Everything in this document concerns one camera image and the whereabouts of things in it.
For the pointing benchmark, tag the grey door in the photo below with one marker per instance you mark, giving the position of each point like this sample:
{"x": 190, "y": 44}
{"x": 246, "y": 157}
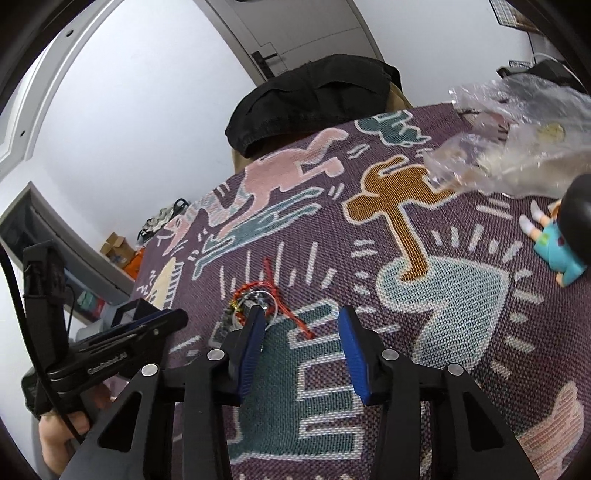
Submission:
{"x": 299, "y": 31}

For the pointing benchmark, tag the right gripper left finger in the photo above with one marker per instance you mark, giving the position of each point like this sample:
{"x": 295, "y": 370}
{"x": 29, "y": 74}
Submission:
{"x": 133, "y": 438}

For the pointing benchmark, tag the cartoon boy figurine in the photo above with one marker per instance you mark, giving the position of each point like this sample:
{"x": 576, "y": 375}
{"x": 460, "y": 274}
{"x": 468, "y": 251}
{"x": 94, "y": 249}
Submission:
{"x": 562, "y": 239}

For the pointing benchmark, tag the cardboard box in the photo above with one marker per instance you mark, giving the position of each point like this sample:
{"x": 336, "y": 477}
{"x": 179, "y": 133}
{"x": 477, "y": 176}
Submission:
{"x": 117, "y": 250}

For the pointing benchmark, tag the black jewelry box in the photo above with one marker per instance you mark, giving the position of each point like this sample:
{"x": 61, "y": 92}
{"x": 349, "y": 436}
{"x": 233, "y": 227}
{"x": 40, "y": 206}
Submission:
{"x": 132, "y": 311}

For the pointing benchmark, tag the purple patterned woven blanket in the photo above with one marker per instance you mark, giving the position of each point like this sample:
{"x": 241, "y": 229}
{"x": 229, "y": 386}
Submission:
{"x": 348, "y": 216}

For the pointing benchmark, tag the black garment on chair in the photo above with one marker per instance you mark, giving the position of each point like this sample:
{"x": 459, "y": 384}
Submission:
{"x": 320, "y": 94}

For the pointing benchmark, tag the black door handle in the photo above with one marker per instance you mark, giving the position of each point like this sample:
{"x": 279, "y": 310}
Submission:
{"x": 262, "y": 62}

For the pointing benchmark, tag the clear plastic bag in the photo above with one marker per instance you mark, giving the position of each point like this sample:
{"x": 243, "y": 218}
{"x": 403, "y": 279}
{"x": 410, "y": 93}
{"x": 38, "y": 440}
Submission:
{"x": 529, "y": 137}

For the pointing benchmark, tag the person left hand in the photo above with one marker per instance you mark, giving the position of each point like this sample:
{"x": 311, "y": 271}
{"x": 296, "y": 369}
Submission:
{"x": 55, "y": 436}

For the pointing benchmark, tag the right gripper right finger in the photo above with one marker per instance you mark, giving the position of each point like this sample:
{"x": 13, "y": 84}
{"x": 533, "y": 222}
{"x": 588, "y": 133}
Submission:
{"x": 470, "y": 439}

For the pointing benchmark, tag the orange box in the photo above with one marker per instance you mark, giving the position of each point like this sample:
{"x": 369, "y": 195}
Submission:
{"x": 133, "y": 267}

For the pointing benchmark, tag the black metal shoe rack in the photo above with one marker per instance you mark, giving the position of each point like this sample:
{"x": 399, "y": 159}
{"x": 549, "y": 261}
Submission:
{"x": 152, "y": 225}

